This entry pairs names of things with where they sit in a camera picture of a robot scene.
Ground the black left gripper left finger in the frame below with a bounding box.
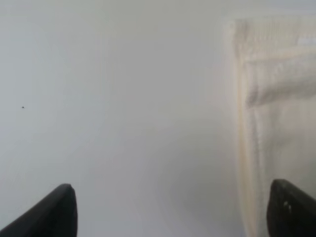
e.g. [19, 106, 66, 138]
[0, 184, 78, 237]

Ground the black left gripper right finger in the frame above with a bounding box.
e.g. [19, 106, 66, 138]
[267, 179, 316, 237]

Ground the cream white towel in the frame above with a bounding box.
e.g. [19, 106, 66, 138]
[227, 15, 316, 237]

